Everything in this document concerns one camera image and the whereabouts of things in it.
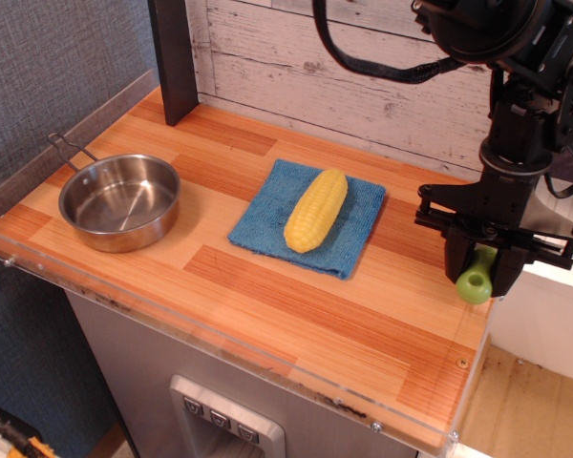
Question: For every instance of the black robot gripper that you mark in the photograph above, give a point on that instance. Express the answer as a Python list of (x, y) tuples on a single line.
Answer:
[(501, 210)]

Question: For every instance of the green handled grey spatula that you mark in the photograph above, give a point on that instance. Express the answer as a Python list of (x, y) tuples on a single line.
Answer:
[(474, 285)]

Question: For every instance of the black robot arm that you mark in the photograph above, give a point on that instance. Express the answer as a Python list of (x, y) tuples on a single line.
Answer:
[(528, 45)]

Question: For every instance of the white toy sink unit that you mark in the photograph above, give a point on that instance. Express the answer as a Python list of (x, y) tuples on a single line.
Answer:
[(534, 321)]

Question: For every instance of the yellow toy corn cob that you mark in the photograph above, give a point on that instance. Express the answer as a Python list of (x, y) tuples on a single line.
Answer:
[(316, 211)]

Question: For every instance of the blue cloth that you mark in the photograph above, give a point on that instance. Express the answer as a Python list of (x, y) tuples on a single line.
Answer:
[(261, 228)]

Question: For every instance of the silver toy fridge dispenser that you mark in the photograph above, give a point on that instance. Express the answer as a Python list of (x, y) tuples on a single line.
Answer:
[(210, 421)]

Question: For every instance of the stainless steel pan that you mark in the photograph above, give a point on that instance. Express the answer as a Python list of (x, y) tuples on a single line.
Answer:
[(120, 203)]

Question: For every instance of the orange object bottom left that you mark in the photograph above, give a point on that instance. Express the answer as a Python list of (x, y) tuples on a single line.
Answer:
[(30, 449)]

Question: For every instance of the dark left vertical post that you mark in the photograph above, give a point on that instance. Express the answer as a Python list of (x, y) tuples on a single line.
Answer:
[(175, 60)]

